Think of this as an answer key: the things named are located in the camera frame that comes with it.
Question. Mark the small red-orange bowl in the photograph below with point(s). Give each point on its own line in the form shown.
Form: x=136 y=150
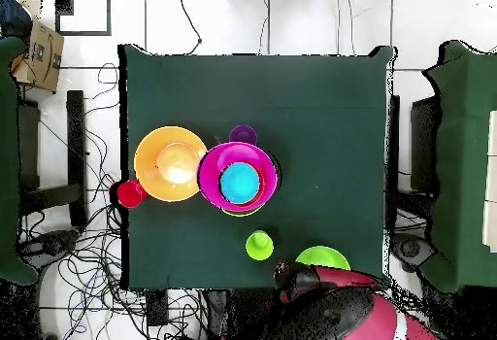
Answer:
x=263 y=188

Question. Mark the small blue bowl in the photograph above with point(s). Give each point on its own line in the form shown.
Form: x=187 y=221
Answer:
x=240 y=182

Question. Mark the large pink bowl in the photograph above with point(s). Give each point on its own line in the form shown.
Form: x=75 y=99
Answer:
x=211 y=176

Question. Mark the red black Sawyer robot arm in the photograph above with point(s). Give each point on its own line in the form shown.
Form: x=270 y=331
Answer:
x=349 y=312

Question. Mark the green cup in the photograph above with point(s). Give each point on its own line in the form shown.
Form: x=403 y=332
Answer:
x=259 y=246

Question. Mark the green bowl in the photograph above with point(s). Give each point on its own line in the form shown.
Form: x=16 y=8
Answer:
x=237 y=213
x=322 y=256

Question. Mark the purple cup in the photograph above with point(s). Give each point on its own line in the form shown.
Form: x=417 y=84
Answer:
x=242 y=135

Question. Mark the large orange bowl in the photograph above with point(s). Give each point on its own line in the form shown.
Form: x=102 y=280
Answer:
x=163 y=165

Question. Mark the red cup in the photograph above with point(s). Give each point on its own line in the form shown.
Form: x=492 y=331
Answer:
x=131 y=194

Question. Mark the black cabinet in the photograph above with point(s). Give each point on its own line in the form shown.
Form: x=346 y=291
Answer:
x=423 y=149

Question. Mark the dark green tablecloth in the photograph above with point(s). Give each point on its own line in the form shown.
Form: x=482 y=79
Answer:
x=252 y=83

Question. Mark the green cloth covered table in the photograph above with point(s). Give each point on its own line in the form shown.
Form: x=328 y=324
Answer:
x=7 y=142
x=462 y=161

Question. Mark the black metal stand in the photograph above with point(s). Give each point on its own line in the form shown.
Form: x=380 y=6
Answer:
x=75 y=142

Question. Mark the cardboard box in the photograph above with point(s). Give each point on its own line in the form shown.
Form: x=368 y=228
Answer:
x=39 y=56

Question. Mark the dark blue bag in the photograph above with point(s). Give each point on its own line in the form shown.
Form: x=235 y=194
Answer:
x=11 y=17

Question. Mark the grey pedestal leg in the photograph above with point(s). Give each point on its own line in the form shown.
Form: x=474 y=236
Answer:
x=50 y=243
x=411 y=248

